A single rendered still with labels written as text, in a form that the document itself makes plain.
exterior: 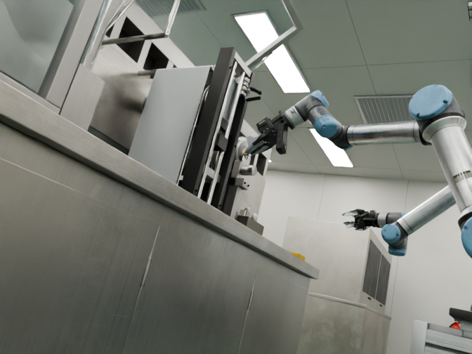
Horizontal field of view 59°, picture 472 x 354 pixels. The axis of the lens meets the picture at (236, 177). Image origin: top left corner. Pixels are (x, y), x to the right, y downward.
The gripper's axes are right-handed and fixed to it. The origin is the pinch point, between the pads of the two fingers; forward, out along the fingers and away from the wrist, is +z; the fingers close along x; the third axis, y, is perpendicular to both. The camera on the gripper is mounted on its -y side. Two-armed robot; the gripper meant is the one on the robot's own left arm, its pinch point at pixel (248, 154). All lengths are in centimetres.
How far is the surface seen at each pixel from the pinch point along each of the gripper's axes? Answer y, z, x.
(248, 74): 7.1, -17.8, 28.3
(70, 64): -31, 1, 95
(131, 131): 20.5, 30.5, 26.6
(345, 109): 147, -66, -250
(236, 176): -8.0, 7.6, 3.9
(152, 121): 11.7, 18.3, 33.2
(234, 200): -15.6, 12.4, 2.8
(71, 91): -5, 18, 74
